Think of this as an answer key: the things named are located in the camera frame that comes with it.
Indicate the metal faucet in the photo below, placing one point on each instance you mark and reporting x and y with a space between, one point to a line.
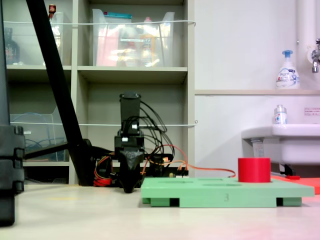
315 60

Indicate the dark round bottle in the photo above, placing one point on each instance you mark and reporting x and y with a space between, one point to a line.
11 50

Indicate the white blue soap pump bottle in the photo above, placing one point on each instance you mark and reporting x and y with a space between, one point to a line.
287 75

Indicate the white sink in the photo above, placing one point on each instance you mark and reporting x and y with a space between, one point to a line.
295 145

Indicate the green shape sorter board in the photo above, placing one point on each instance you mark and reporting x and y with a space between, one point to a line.
212 193

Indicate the pink wall notice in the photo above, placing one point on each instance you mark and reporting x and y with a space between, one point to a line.
312 111

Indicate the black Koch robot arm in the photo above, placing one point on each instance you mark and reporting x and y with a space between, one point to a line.
130 110

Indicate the red cylinder block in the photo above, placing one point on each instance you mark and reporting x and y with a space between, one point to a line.
254 170

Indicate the thin black tripod strut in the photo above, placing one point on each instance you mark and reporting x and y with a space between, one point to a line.
47 150

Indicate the brown bottle with red cap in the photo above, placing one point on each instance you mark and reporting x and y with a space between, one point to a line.
52 11

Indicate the small clear sanitizer bottle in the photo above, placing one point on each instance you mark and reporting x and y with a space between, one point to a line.
280 116

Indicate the black tripod leg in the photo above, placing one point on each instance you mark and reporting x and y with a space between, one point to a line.
53 75
3 62

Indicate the orange foam block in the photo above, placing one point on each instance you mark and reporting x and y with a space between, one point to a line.
310 183

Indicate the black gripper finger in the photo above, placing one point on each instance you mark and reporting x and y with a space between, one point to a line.
138 170
126 175

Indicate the clear storage bin with bottles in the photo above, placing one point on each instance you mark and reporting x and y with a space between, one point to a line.
130 45

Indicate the yellow bottle with pink cap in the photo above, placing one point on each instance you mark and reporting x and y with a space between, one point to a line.
149 42

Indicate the beige shelf unit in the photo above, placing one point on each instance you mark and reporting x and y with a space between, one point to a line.
132 71

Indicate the notched black stack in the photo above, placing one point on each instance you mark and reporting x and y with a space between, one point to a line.
11 160

